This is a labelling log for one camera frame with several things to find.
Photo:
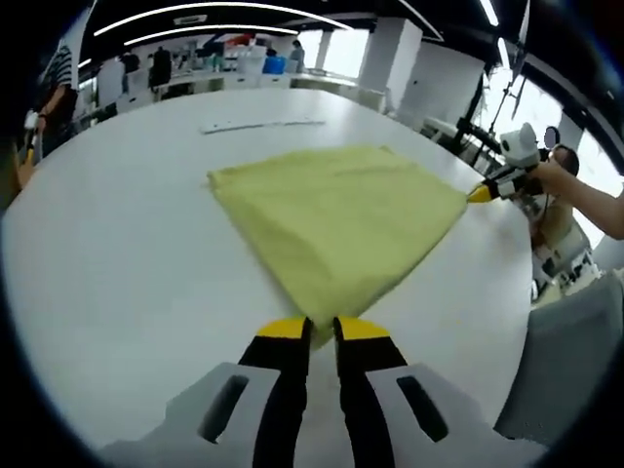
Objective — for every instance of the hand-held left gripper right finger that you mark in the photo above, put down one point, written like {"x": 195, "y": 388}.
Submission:
{"x": 439, "y": 434}

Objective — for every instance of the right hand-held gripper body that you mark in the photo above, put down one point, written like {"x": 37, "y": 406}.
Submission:
{"x": 521, "y": 148}

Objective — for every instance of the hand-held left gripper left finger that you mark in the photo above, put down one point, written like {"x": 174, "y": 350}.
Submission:
{"x": 214, "y": 429}

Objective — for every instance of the yellow blue grey garment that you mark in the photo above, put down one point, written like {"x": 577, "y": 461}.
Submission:
{"x": 336, "y": 219}

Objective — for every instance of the clear template sheet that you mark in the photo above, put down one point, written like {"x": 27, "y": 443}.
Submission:
{"x": 263, "y": 125}

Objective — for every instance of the person's right hand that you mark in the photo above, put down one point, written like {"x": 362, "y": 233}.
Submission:
{"x": 548, "y": 176}

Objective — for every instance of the black tripod stand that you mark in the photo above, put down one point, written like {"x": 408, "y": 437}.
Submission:
{"x": 487, "y": 112}

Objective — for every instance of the bright ceiling light strip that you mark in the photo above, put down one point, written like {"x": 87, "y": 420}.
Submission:
{"x": 490, "y": 12}

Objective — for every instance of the grey mesh office chair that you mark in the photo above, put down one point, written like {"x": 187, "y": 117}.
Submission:
{"x": 565, "y": 361}

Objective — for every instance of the row of white office cabinets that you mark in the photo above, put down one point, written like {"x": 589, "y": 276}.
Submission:
{"x": 219, "y": 85}

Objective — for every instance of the short ceiling light strip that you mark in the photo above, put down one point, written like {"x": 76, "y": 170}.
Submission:
{"x": 209, "y": 31}

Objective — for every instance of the long ceiling light strip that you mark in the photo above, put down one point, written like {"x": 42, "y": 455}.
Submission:
{"x": 219, "y": 10}

